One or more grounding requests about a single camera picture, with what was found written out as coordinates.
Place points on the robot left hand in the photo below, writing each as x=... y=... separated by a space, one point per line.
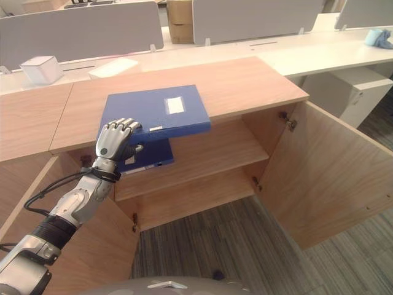
x=111 y=140

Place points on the blue box file folder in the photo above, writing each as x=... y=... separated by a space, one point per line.
x=159 y=113

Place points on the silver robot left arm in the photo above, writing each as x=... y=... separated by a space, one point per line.
x=61 y=215

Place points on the wooden office cabinet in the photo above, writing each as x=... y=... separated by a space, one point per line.
x=190 y=129

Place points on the adjacent wooden cabinet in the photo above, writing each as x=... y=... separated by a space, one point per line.
x=27 y=120

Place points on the wooden cabinet shelf board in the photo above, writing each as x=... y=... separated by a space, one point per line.
x=199 y=159

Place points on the wooden cabinet door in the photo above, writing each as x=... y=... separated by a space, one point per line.
x=86 y=236
x=328 y=172

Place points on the long white office desk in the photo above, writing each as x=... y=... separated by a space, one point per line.
x=245 y=52

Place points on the white flat paper stack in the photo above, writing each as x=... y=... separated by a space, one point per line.
x=113 y=67

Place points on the white square box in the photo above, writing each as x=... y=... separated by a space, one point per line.
x=40 y=69

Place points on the grey desk divider panel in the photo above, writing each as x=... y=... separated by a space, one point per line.
x=83 y=30
x=255 y=18
x=365 y=13

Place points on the brown cardboard box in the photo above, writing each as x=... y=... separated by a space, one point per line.
x=180 y=21

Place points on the metal door hinge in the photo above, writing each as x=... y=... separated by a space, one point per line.
x=290 y=121

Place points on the blue cloth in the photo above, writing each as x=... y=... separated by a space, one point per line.
x=379 y=38

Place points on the white drawer pedestal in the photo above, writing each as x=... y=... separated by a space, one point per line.
x=350 y=92

